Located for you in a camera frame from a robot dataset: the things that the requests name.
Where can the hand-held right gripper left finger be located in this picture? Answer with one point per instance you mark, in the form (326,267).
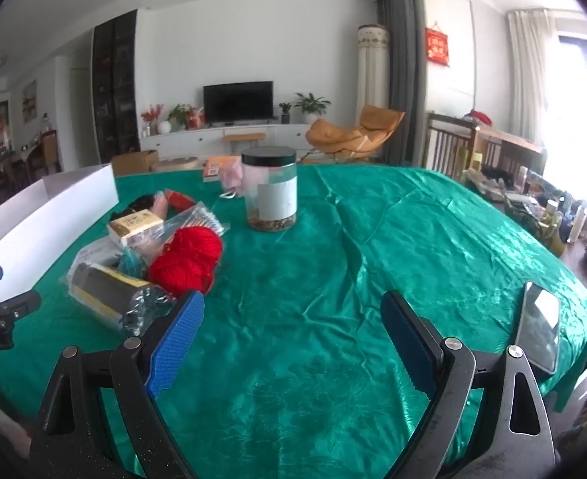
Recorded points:
(176,344)

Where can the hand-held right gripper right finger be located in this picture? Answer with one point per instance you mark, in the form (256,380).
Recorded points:
(413,342)

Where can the black yellow item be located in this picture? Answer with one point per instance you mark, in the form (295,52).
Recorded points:
(103,287)

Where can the red yarn ball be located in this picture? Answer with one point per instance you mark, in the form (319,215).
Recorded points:
(188,254)

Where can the white cardboard box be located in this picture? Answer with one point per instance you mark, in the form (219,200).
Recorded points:
(49,204)

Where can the small tan box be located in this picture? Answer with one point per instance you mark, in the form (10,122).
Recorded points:
(133,225)

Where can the person's left forearm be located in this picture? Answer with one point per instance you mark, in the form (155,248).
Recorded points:
(4,424)

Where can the pink soft item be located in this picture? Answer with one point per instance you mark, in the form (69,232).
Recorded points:
(160,205)

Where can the red soft item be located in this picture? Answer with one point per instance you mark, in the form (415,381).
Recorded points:
(179,198)

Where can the green satin tablecloth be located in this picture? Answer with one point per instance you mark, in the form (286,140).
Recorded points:
(323,269)

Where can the wooden dining chairs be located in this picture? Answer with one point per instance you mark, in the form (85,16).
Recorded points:
(29,159)

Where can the smartphone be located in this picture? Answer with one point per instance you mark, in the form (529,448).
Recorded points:
(538,327)

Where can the cotton swab packet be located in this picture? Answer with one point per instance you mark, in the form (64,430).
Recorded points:
(198,217)

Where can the black lace cloth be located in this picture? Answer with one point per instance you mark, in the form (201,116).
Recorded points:
(141,203)

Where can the pink cloth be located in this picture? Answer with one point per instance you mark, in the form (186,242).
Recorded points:
(234,177)

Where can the clear jar with black lid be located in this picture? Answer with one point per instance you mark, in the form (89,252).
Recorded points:
(271,194)

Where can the orange book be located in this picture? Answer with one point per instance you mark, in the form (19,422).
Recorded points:
(216,168)

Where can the brown cardboard box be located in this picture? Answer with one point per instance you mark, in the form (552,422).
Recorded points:
(133,162)

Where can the pile of bottles and sundries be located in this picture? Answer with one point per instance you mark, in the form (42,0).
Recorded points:
(537,204)

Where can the wooden slatted chair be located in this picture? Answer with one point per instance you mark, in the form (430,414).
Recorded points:
(450,147)

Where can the wooden railing bench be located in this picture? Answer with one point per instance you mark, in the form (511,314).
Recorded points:
(513,152)

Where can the orange lounge chair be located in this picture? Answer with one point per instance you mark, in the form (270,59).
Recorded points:
(353,134)

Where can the wooden stool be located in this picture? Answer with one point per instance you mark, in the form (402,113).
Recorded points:
(243,138)

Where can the round white vase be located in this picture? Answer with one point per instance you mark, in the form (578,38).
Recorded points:
(164,127)

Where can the dark display cabinet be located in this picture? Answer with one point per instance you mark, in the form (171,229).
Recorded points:
(116,90)

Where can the potted plant with red flowers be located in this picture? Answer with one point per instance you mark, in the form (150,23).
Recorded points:
(181,114)

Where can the red flower branches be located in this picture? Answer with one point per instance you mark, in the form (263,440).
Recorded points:
(151,114)

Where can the red cloth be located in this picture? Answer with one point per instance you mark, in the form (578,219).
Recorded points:
(482,116)

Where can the black television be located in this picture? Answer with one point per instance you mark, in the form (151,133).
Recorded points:
(238,101)

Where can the small potted plant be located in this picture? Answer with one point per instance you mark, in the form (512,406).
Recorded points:
(285,111)

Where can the large green potted plant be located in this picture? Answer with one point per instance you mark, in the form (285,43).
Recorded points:
(312,104)

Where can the covered standing air conditioner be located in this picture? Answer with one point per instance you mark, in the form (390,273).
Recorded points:
(373,75)

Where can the grey curtain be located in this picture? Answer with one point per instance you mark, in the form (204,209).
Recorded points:
(403,70)

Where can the white curtain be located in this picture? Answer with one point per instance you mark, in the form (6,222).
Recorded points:
(530,75)

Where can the framed wall picture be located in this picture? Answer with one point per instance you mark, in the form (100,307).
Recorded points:
(29,100)

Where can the red wall hanging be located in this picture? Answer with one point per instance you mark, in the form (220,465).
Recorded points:
(437,47)

